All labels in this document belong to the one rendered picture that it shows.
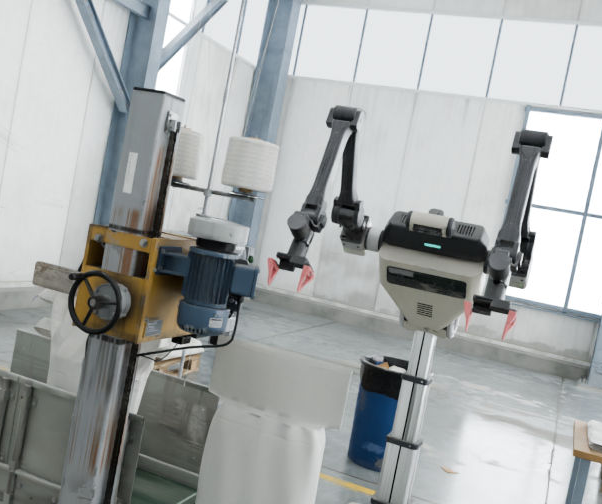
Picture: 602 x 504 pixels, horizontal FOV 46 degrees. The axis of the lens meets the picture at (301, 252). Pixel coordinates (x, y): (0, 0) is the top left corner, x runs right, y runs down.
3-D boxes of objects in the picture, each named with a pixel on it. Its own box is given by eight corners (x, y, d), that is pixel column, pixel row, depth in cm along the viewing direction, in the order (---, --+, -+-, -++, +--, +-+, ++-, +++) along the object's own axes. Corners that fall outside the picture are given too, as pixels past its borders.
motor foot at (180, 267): (201, 280, 214) (206, 252, 214) (181, 281, 203) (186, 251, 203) (175, 274, 218) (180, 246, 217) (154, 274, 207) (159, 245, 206)
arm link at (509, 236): (552, 141, 213) (516, 136, 217) (553, 131, 208) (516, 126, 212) (521, 272, 200) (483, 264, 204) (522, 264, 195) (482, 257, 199)
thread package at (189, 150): (205, 183, 236) (215, 134, 236) (183, 178, 223) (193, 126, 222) (168, 177, 242) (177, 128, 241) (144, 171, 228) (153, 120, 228)
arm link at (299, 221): (328, 219, 223) (303, 214, 226) (320, 198, 213) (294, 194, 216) (315, 251, 218) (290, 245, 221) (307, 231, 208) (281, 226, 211)
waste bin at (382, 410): (421, 462, 475) (440, 368, 471) (403, 484, 427) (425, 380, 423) (354, 441, 492) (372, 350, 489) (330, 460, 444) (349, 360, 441)
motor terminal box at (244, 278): (253, 303, 217) (260, 266, 216) (253, 307, 207) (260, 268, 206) (226, 298, 216) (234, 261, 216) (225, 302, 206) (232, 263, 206)
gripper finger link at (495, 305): (510, 336, 185) (518, 305, 189) (483, 330, 187) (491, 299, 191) (510, 346, 190) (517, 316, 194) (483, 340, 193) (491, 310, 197)
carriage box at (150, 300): (195, 335, 234) (213, 242, 233) (136, 345, 203) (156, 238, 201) (134, 318, 243) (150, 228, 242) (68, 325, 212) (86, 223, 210)
